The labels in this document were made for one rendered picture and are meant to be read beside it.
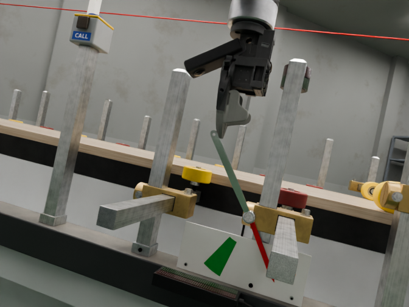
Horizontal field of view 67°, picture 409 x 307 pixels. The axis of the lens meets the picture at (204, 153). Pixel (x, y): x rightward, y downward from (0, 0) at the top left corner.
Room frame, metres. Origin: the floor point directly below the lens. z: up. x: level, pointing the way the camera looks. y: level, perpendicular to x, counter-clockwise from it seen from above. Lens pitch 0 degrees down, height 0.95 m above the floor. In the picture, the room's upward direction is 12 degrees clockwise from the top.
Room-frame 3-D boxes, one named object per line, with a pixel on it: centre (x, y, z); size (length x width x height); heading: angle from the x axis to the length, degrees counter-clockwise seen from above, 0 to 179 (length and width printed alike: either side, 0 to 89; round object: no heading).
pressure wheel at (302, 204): (0.74, -0.22, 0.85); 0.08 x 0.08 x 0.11
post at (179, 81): (0.70, 0.09, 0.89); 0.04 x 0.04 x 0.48; 74
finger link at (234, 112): (0.57, -0.04, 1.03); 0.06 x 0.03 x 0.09; 74
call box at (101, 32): (0.77, 0.34, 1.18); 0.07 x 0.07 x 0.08; 74
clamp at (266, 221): (0.63, -0.17, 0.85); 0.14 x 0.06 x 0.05; 74
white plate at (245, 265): (0.62, -0.12, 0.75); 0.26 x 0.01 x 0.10; 74
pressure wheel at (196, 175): (0.85, 0.01, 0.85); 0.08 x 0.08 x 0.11
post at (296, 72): (0.64, -0.15, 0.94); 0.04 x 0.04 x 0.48; 74
